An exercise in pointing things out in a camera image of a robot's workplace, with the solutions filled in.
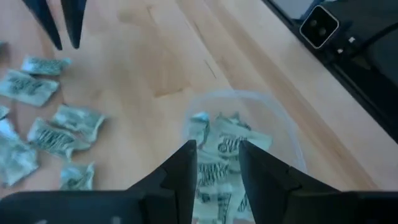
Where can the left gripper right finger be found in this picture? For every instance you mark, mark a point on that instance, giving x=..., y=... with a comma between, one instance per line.
x=273, y=196

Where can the white-rimmed table camera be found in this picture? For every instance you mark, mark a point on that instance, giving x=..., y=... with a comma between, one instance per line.
x=318, y=26

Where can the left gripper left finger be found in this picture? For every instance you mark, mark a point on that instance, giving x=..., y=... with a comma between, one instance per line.
x=174, y=193

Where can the black table frame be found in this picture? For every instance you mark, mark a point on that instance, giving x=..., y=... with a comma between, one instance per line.
x=373, y=90

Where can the clear plastic container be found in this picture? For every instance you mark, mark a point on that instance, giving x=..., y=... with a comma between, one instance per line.
x=280, y=124

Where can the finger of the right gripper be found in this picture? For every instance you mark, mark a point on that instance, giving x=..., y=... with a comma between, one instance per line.
x=73, y=21
x=45, y=21

